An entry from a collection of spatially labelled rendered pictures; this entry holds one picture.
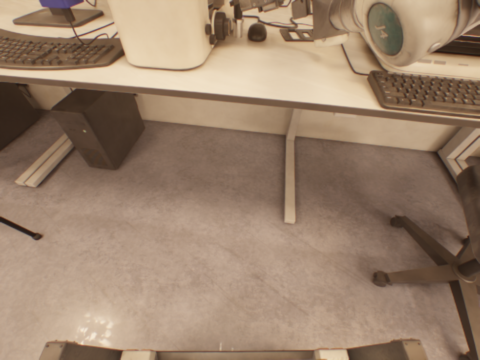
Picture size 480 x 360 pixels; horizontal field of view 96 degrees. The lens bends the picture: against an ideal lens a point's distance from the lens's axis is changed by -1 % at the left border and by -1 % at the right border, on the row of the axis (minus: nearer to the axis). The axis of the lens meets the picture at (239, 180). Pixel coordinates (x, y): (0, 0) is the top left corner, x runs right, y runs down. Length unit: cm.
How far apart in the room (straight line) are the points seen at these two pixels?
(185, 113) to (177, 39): 112
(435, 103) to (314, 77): 25
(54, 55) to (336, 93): 69
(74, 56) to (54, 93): 145
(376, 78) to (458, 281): 89
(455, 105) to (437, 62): 15
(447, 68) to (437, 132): 117
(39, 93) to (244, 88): 192
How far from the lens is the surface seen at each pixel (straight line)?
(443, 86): 67
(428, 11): 29
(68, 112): 133
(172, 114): 172
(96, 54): 72
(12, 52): 86
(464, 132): 187
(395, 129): 176
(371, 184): 150
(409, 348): 49
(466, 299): 123
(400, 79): 63
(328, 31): 62
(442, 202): 167
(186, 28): 57
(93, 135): 135
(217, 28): 69
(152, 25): 59
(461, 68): 76
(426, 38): 30
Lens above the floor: 99
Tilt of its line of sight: 50 degrees down
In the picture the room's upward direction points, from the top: 2 degrees clockwise
